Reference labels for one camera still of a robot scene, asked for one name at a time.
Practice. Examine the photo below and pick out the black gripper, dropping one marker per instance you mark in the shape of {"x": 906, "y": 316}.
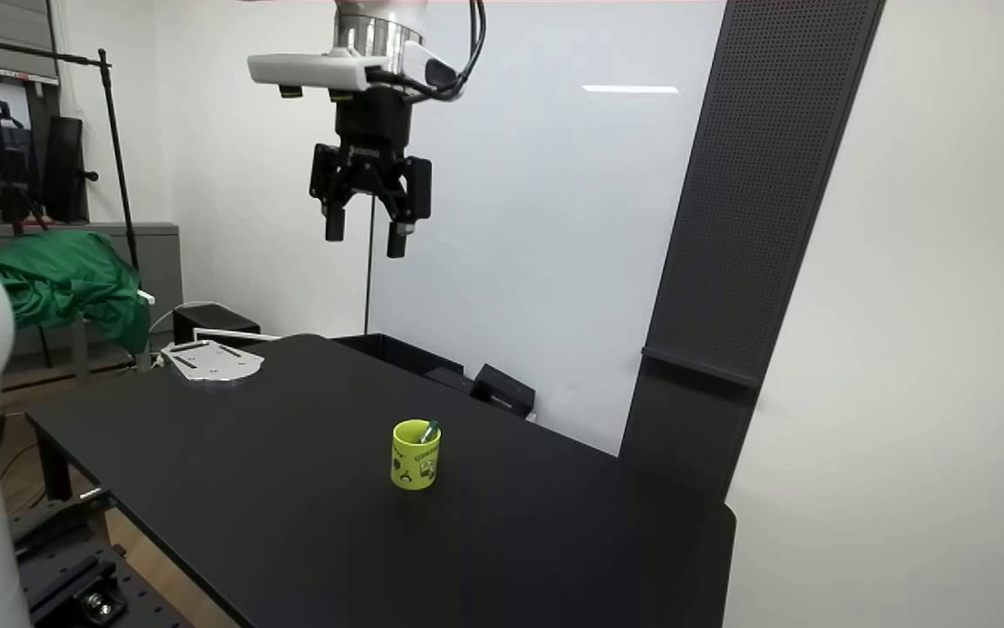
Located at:
{"x": 372, "y": 157}

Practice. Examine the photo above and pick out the yellow-green plastic cup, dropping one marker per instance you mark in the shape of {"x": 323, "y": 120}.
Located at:
{"x": 412, "y": 463}

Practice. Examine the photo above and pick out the black box on table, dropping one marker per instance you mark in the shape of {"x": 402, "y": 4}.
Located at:
{"x": 208, "y": 316}

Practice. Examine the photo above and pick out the white paper sheets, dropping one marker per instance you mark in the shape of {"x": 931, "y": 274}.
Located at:
{"x": 212, "y": 361}

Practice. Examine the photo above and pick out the green cloth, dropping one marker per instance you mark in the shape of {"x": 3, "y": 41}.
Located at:
{"x": 62, "y": 277}

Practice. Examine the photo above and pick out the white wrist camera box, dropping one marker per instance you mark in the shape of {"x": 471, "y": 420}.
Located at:
{"x": 353, "y": 71}

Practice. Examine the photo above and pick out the dark grey wall pillar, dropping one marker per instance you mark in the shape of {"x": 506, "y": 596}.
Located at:
{"x": 776, "y": 111}

